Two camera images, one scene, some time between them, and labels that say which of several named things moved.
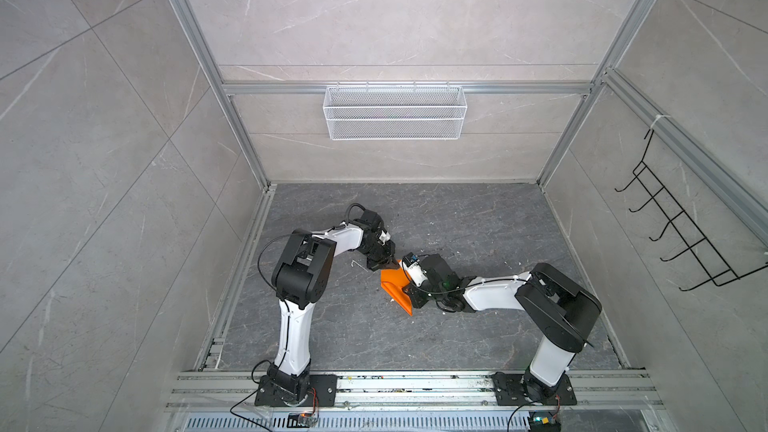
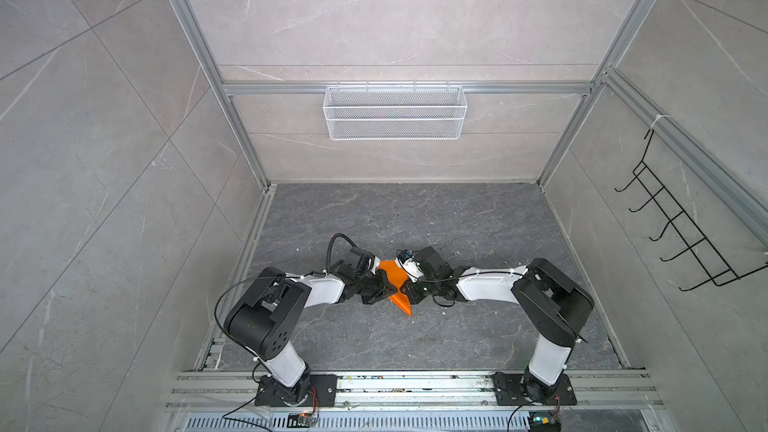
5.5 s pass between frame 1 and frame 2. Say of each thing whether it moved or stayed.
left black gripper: moved
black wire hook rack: stayed
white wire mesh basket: stayed
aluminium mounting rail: stayed
